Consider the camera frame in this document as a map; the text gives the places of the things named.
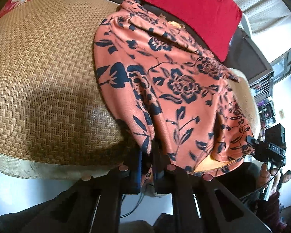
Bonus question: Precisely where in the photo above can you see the orange floral garment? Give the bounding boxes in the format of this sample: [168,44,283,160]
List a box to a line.
[94,0,255,177]

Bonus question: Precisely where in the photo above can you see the person's right hand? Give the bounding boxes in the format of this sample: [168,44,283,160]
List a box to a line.
[256,163,281,189]

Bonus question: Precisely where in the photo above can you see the shelf with small items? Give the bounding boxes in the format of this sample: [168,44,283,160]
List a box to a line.
[250,72,275,135]

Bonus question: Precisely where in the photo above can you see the woven rattan mat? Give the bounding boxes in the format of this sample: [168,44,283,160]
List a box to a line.
[0,0,261,180]

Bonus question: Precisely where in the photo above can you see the beige patterned curtain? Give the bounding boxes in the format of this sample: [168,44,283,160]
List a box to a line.
[234,0,291,35]

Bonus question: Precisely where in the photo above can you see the red cushion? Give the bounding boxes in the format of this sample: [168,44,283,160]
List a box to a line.
[143,0,242,62]

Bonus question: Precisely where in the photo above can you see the black cable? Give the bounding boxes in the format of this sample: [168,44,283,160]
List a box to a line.
[120,159,284,219]

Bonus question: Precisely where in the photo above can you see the window with frame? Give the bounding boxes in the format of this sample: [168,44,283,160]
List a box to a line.
[270,48,291,84]

